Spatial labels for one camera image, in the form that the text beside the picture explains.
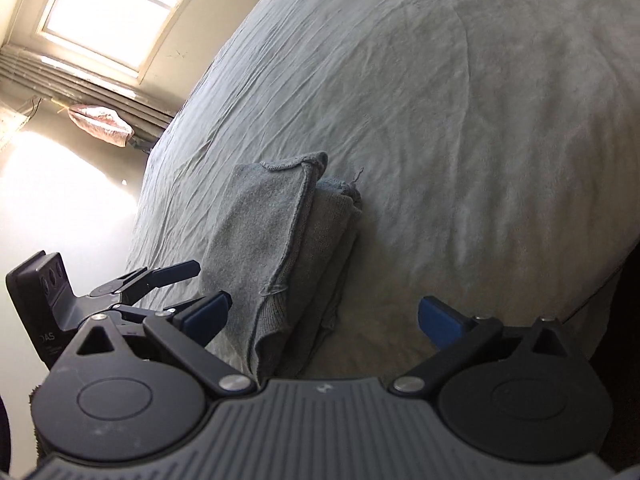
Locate window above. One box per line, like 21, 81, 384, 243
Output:
37, 0, 227, 79

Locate grey star curtain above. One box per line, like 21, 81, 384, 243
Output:
0, 42, 177, 144

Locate grey knit sweater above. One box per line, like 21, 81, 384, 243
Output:
202, 151, 365, 387

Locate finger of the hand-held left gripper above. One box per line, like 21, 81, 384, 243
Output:
90, 259, 202, 307

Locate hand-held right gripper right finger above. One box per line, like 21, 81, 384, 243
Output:
392, 296, 569, 394

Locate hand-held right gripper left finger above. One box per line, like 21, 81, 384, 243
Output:
74, 292, 257, 396

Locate pink hanging garment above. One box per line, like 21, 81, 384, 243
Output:
67, 103, 134, 149

